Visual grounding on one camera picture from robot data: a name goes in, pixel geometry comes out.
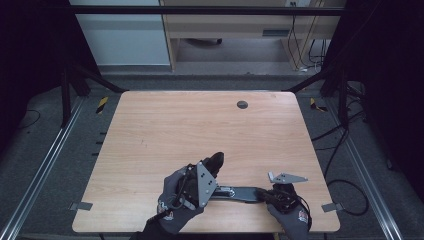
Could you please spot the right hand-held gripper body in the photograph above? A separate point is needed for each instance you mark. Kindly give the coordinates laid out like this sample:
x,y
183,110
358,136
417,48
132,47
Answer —
x,y
285,196

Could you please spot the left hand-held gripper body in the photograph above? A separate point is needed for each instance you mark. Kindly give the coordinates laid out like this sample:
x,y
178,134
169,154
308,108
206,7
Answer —
x,y
205,186

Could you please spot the black curtain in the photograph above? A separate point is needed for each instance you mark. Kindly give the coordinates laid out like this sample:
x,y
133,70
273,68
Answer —
x,y
390,66
30,50

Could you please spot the aluminium floor rail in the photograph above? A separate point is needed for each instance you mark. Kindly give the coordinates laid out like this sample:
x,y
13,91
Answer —
x,y
43,166
366,173

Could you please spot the black metal frame strut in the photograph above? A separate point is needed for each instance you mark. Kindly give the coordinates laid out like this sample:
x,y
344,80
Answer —
x,y
80,83
333,80

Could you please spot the light wooden desk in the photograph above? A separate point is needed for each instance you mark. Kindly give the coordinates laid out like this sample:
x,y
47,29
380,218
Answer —
x,y
233,23

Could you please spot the black stapler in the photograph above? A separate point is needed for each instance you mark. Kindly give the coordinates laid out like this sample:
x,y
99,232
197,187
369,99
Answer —
x,y
245,194

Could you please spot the grey tape piece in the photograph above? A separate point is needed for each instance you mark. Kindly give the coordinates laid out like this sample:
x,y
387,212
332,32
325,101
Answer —
x,y
332,207
81,206

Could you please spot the grey round table grommet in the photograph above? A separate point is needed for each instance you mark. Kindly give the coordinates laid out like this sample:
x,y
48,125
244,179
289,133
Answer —
x,y
242,104

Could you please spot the black metal frame crossbar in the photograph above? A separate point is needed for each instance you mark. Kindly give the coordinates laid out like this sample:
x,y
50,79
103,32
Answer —
x,y
206,10

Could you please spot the white cabinet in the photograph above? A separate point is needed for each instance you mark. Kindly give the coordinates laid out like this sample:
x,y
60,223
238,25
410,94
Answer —
x,y
123,36

